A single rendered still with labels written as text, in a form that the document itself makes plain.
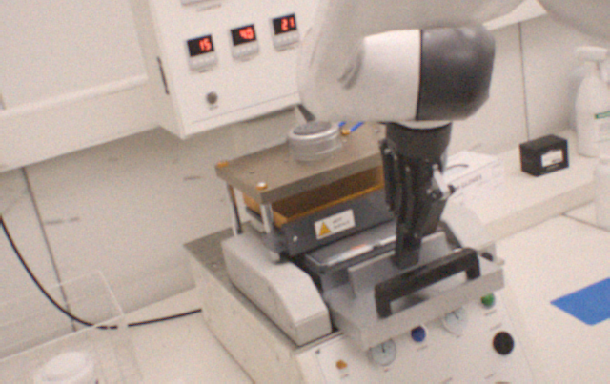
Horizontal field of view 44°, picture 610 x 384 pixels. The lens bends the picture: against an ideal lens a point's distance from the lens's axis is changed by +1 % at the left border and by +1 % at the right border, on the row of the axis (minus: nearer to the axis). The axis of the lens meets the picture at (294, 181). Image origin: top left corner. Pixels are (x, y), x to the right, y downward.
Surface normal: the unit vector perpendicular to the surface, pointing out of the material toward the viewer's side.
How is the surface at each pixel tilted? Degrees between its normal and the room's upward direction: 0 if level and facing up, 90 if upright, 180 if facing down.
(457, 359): 65
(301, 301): 41
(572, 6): 122
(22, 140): 90
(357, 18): 132
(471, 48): 58
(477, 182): 90
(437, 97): 93
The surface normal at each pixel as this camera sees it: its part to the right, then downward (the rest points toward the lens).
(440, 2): -0.27, 0.95
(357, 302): -0.18, -0.93
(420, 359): 0.32, -0.18
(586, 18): -0.65, 0.75
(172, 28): 0.44, 0.23
